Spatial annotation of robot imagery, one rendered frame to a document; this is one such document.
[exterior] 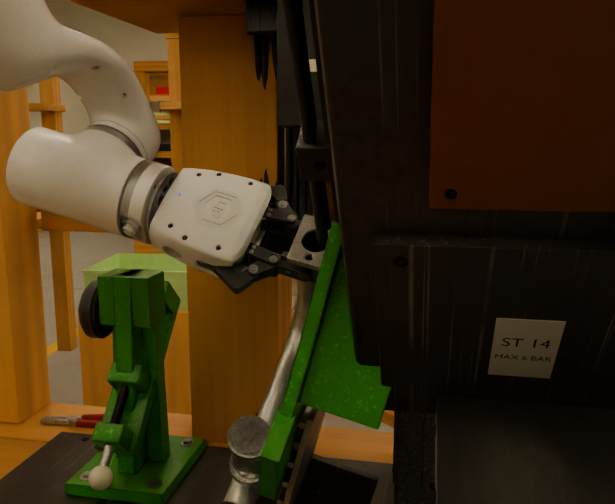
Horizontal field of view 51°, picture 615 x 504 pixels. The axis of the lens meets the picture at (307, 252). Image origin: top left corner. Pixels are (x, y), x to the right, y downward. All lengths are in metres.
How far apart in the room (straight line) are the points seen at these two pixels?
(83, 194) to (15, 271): 0.46
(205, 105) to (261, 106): 0.08
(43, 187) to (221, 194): 0.18
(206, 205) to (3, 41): 0.22
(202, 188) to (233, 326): 0.34
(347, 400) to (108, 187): 0.31
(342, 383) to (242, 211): 0.20
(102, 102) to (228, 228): 0.21
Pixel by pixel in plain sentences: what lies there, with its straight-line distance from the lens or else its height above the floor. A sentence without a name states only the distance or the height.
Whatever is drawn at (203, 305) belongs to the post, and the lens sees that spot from 0.95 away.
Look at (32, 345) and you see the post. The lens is 1.17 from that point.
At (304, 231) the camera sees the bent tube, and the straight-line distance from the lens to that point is 0.62.
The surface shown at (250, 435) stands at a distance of 0.57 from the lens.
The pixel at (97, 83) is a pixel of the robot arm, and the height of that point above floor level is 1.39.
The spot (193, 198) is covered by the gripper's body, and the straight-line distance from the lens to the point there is 0.64.
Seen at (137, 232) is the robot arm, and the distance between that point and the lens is 0.66.
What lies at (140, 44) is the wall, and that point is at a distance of 11.40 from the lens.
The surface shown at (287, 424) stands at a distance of 0.55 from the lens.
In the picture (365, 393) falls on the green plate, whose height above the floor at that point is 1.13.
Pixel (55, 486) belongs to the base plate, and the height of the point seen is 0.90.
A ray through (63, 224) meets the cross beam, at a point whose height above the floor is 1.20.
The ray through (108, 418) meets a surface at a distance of 0.87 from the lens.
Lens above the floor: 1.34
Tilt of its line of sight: 10 degrees down
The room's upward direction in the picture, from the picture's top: straight up
